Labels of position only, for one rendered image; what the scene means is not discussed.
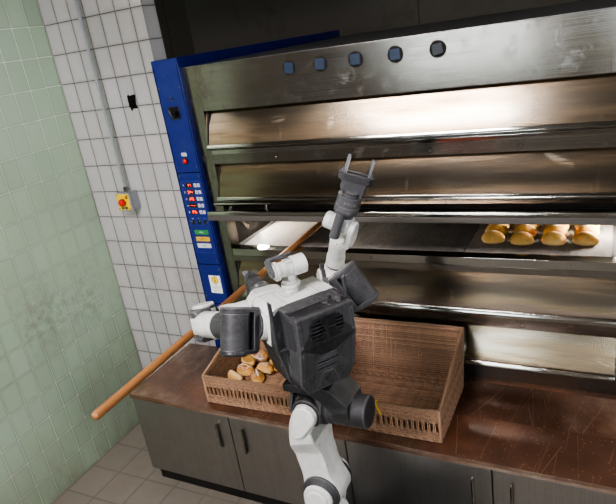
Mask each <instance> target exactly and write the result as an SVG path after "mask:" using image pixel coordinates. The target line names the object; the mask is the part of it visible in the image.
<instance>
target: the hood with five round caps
mask: <svg viewBox="0 0 616 504"><path fill-rule="evenodd" d="M195 72H196V76H197V81H198V86H199V91H200V96H201V101H202V105H203V110H204V111H214V110H225V109H235V108H246V107H257V106H267V105H278V104H288V103H299V102H309V101H320V100H330V99H341V98H351V97H362V96H372V95H383V94H393V93H404V92H415V91H425V90H436V89H446V88H457V87H467V86H478V85H488V84H499V83H509V82H520V81H530V80H541V79H551V78H562V77H573V76H583V75H594V74H604V73H615V72H616V7H614V8H607V9H599V10H592V11H585V12H578V13H571V14H564V15H557V16H550V17H542V18H535V19H528V20H521V21H514V22H507V23H500V24H493V25H485V26H478V27H471V28H464V29H457V30H450V31H443V32H436V33H428V34H421V35H414V36H407V37H400V38H393V39H386V40H379V41H371V42H364V43H357V44H350V45H343V46H336V47H329V48H322V49H314V50H307V51H300V52H293V53H286V54H279V55H272V56H265V57H257V58H250V59H243V60H236V61H229V62H222V63H215V64H207V65H200V66H195Z"/></svg>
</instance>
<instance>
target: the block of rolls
mask: <svg viewBox="0 0 616 504"><path fill-rule="evenodd" d="M510 226H511V225H510V224H489V225H488V226H487V228H486V230H485V233H484V234H483V235H482V241H483V242H484V243H487V244H498V243H502V242H504V240H505V236H504V235H506V234H507V233H508V229H509V228H510ZM539 226H540V225H539V224H517V227H516V228H515V229H514V234H513V235H512V236H511V238H510V242H511V244H513V245H530V244H532V243H533V242H534V238H533V237H534V236H536V234H537V229H538V228H539ZM545 227H546V228H545V229H544V230H543V236H542V238H541V241H542V243H543V244H545V245H550V246H559V245H564V244H565V243H566V238H565V237H566V236H567V234H568V232H567V230H568V228H569V225H547V224H545ZM575 228H576V230H575V232H574V237H573V240H572V241H573V243H574V244H576V245H580V246H594V245H597V244H598V242H599V238H598V236H599V235H600V231H599V228H600V225H575Z"/></svg>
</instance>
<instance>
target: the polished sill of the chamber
mask: <svg viewBox="0 0 616 504"><path fill-rule="evenodd" d="M288 247H289V246H270V245H240V244H238V245H237V246H235V247H234V248H232V250H233V255H239V256H262V257H274V256H277V255H279V254H280V253H282V252H283V251H284V250H285V249H286V248H288ZM328 249H329V247H299V246H298V247H297V248H296V249H295V250H293V251H292V252H291V254H290V255H289V256H291V255H294V254H297V253H303V254H304V256H305V257H306V258H307V259H326V256H327V252H328ZM345 260H355V261H375V262H398V263H420V264H443V265H466V266H488V267H511V268H534V269H556V270H579V271H602V272H616V257H596V256H566V255H537V254H507V253H477V252H448V251H418V250H388V249H359V248H349V249H347V250H346V252H345Z"/></svg>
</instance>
